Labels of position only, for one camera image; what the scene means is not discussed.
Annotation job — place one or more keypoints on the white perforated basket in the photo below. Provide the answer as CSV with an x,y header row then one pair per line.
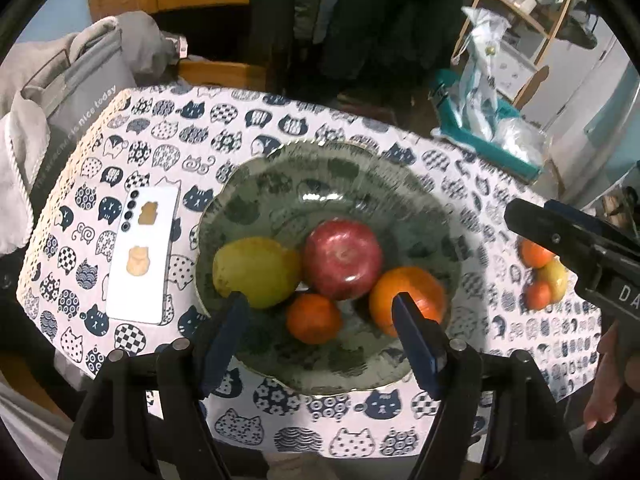
x,y
515,67

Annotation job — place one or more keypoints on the yellow-green pear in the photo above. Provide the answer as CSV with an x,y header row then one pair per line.
x,y
255,272

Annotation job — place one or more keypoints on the clear plastic bag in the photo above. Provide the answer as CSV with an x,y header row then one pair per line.
x,y
522,140

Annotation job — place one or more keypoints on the small tangerine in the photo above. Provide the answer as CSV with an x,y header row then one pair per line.
x,y
314,319
535,254
539,295

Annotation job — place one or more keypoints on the grey hoodie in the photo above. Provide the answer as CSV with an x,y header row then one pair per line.
x,y
140,40

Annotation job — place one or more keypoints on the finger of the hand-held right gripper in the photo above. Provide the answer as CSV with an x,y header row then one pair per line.
x,y
575,211
545,232

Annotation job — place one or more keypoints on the white smartphone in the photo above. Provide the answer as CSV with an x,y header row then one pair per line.
x,y
142,280

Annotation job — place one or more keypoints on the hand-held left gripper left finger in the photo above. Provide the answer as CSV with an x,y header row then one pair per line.
x,y
220,345

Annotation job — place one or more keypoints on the cat-printed tablecloth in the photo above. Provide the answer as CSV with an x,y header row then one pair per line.
x,y
165,155

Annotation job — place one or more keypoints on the bamboo shelf rack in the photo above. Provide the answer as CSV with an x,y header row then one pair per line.
x,y
520,15

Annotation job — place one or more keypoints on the green glass bowl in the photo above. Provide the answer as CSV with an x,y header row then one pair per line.
x,y
350,180

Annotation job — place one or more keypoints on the grey printed tote bag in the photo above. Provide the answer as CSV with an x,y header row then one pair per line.
x,y
85,95

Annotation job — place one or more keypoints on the white door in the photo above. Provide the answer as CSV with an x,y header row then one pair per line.
x,y
590,75

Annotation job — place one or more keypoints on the long black hooded coat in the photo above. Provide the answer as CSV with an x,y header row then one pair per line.
x,y
390,5

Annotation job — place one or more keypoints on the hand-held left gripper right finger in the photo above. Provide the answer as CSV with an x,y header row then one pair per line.
x,y
415,345

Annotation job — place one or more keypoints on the yellow apple with red blush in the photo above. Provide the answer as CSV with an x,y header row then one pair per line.
x,y
556,277

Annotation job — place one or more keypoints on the grey jacket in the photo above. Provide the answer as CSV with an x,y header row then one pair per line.
x,y
311,0

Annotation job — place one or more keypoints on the person's right hand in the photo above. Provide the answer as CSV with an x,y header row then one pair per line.
x,y
605,390

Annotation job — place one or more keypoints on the teal storage box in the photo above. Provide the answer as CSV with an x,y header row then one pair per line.
x,y
465,132

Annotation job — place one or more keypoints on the large orange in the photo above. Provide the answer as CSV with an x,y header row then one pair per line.
x,y
400,285

